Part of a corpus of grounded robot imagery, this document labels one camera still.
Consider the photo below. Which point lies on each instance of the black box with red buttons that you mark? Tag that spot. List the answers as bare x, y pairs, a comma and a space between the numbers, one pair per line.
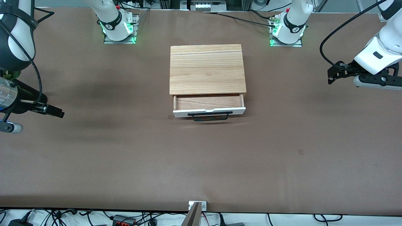
124, 220

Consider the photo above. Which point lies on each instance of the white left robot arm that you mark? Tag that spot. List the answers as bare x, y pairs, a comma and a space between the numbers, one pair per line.
292, 25

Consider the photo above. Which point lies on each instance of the aluminium camera mount beam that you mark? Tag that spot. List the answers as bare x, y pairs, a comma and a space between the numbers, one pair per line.
193, 218

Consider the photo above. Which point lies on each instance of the black power adapter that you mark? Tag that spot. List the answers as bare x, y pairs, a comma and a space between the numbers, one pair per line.
17, 223

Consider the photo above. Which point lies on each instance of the metal mounting bracket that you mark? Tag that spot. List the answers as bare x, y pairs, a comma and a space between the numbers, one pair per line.
203, 206

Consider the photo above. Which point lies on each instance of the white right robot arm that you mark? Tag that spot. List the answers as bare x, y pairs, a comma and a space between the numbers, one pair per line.
113, 22

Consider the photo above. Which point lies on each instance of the light wooden drawer cabinet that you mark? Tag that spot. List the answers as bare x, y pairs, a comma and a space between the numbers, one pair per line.
207, 69

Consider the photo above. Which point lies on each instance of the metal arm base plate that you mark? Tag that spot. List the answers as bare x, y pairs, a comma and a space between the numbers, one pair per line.
300, 44
135, 25

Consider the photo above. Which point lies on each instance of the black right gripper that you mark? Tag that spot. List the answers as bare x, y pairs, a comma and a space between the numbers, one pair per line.
27, 101

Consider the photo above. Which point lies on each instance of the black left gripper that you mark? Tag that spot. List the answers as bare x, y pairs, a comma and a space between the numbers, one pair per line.
347, 69

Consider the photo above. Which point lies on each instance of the white power strip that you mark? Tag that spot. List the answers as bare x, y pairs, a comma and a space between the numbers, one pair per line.
204, 5

